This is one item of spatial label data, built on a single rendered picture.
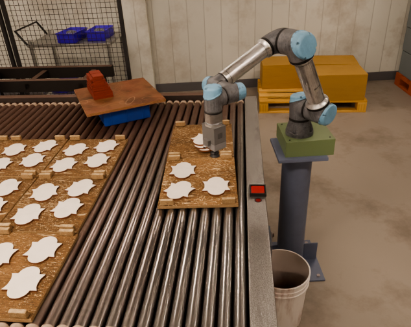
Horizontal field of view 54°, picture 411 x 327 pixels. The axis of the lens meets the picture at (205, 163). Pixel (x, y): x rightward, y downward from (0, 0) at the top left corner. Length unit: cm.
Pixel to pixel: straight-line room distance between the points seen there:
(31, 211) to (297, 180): 139
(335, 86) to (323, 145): 275
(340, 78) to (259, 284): 377
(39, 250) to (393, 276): 213
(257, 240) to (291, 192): 85
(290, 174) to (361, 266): 90
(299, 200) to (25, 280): 154
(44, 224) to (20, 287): 35
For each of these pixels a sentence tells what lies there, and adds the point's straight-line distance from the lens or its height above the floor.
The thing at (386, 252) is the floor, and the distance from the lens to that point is 308.
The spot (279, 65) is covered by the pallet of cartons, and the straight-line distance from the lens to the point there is 524.
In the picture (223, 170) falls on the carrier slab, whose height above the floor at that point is 94.
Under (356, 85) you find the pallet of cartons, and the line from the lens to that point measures 503.
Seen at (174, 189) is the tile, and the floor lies 95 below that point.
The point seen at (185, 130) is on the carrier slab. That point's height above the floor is 94.
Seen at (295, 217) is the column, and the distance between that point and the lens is 251.
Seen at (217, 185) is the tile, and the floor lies 95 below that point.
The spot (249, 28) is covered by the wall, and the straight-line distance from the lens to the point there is 563.
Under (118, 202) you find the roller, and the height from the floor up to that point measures 92.
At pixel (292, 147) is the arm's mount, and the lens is 222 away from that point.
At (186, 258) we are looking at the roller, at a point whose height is 92.
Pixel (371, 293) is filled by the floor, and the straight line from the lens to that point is 278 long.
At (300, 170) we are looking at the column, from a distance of 233.
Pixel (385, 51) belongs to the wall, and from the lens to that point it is 624.
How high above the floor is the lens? 196
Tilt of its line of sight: 30 degrees down
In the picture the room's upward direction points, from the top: 3 degrees counter-clockwise
